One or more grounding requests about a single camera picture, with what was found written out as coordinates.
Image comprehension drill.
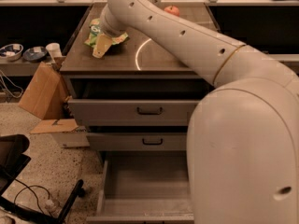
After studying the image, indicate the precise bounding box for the green rice chip bag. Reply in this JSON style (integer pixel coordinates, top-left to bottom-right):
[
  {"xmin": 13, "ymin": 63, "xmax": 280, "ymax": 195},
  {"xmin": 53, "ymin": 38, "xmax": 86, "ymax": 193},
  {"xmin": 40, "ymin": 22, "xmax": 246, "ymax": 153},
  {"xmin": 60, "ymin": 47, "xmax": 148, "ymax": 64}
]
[{"xmin": 85, "ymin": 18, "xmax": 129, "ymax": 48}]

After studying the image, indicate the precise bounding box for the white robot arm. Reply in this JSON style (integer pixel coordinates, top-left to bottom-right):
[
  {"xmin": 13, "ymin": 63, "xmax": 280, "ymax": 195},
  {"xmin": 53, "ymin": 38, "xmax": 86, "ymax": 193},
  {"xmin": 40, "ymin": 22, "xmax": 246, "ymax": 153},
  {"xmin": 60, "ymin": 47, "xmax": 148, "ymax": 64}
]
[{"xmin": 100, "ymin": 0, "xmax": 299, "ymax": 224}]

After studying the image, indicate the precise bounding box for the grey drawer cabinet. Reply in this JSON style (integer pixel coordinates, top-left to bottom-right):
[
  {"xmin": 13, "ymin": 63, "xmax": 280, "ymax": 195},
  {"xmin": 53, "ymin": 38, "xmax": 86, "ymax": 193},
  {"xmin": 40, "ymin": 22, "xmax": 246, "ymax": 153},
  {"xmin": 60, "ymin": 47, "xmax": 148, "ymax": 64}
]
[{"xmin": 61, "ymin": 4, "xmax": 214, "ymax": 103}]

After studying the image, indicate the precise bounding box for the top grey drawer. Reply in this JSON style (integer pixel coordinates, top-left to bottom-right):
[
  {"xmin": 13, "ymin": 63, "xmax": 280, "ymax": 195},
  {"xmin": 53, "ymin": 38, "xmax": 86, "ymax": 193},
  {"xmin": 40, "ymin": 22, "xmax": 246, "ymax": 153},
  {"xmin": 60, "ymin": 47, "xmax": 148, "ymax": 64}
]
[{"xmin": 68, "ymin": 99, "xmax": 198, "ymax": 126}]

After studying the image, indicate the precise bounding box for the grey drawer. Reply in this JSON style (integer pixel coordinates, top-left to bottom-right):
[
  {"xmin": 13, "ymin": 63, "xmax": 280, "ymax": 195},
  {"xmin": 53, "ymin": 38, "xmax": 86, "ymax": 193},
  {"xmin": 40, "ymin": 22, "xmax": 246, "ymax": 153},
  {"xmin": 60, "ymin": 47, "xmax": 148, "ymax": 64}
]
[
  {"xmin": 68, "ymin": 99, "xmax": 198, "ymax": 126},
  {"xmin": 87, "ymin": 133, "xmax": 186, "ymax": 151},
  {"xmin": 87, "ymin": 151, "xmax": 194, "ymax": 224}
]

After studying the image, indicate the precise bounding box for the middle grey drawer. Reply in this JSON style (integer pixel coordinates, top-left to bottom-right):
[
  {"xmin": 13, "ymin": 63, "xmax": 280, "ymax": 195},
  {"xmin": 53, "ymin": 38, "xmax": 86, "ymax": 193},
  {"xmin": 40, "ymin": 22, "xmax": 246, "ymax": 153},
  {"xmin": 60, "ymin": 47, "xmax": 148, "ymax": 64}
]
[{"xmin": 87, "ymin": 133, "xmax": 186, "ymax": 151}]

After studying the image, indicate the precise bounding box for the bottom grey drawer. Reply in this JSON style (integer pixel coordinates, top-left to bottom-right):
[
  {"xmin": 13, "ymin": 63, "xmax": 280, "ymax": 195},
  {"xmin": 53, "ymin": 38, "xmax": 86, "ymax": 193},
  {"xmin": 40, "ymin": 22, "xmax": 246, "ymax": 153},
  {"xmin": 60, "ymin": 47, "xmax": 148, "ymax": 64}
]
[{"xmin": 87, "ymin": 151, "xmax": 194, "ymax": 224}]

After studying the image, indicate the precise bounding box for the white paper cup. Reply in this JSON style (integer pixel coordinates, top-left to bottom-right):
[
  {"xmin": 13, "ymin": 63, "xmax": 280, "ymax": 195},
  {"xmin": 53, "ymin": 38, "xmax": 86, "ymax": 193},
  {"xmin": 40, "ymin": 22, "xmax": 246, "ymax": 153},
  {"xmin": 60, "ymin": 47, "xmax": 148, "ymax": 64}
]
[{"xmin": 46, "ymin": 43, "xmax": 62, "ymax": 59}]

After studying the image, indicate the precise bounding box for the blue patterned bowl right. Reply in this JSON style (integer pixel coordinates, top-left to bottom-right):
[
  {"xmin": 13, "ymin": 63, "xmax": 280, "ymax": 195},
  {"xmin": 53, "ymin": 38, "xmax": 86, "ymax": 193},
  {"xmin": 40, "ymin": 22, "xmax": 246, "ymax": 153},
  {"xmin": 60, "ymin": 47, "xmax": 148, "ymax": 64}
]
[{"xmin": 22, "ymin": 47, "xmax": 48, "ymax": 63}]

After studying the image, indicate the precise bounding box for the blue patterned bowl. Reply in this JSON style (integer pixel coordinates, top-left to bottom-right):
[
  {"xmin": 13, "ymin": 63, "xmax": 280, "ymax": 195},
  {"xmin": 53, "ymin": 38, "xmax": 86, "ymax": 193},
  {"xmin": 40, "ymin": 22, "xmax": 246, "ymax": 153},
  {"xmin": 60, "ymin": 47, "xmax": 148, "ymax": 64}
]
[
  {"xmin": 0, "ymin": 43, "xmax": 23, "ymax": 62},
  {"xmin": 22, "ymin": 47, "xmax": 48, "ymax": 63}
]

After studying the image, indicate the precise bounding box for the red apple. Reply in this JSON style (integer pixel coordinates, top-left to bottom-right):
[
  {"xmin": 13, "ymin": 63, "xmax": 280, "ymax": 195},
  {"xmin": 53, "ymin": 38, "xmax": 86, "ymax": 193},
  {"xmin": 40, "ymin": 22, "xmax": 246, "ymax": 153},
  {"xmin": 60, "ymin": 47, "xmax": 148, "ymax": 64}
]
[{"xmin": 164, "ymin": 6, "xmax": 179, "ymax": 16}]

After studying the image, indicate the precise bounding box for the brown cardboard box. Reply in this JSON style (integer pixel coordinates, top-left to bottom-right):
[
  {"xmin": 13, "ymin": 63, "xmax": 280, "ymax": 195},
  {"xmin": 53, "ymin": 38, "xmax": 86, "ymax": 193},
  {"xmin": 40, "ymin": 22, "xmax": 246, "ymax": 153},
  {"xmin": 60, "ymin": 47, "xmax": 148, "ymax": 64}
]
[{"xmin": 17, "ymin": 62, "xmax": 79, "ymax": 135}]

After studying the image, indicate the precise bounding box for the blue patterned bowl left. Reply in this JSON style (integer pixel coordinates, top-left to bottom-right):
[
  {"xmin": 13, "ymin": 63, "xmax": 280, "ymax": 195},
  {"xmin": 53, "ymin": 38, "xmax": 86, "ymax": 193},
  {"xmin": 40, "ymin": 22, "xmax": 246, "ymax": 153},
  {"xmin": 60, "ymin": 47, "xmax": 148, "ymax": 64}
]
[{"xmin": 0, "ymin": 43, "xmax": 23, "ymax": 62}]

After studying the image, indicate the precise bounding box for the white box under flap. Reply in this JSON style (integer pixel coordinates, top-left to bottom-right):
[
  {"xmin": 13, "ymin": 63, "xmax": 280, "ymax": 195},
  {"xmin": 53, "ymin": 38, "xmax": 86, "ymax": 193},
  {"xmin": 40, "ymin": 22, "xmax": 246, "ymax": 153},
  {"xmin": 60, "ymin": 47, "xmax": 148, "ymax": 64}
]
[{"xmin": 52, "ymin": 127, "xmax": 90, "ymax": 148}]

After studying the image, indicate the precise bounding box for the black chair base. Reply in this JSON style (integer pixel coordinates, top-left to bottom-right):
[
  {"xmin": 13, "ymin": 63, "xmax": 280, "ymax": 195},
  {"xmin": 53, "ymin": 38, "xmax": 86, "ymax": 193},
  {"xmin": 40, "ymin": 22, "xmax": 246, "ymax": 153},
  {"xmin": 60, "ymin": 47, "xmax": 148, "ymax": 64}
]
[{"xmin": 0, "ymin": 133, "xmax": 86, "ymax": 224}]

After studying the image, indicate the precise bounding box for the black cable on floor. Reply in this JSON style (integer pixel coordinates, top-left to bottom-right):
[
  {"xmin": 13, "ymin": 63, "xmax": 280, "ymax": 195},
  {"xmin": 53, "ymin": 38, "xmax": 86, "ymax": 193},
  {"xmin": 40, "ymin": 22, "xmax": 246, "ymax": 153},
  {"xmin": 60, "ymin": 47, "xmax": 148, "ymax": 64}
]
[{"xmin": 12, "ymin": 178, "xmax": 53, "ymax": 217}]

